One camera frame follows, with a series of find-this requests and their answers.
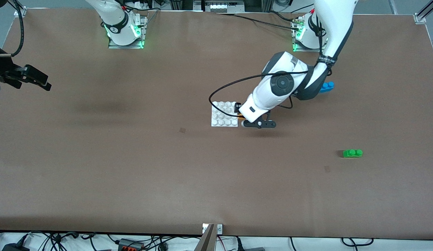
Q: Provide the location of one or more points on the white studded base plate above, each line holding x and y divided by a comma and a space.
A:
221, 115

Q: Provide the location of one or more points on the green two-stud block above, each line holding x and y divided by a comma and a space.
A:
352, 153

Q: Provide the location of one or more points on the black power plug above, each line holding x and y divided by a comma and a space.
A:
14, 246

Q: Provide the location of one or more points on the black left camera mount bracket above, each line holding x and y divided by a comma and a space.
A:
263, 123

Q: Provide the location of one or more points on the blue three-stud block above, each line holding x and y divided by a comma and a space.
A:
328, 87

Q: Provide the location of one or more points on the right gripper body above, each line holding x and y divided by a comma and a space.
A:
2, 70

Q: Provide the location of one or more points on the white power strip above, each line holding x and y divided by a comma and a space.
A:
223, 6

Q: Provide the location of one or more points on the black adapter with orange buttons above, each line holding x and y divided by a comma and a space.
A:
130, 245

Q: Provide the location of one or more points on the silver corner bracket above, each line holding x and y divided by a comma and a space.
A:
420, 18
20, 11

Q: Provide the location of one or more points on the small silver bracket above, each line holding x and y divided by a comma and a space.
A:
219, 229

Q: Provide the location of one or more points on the grey metal post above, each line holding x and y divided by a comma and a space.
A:
206, 240

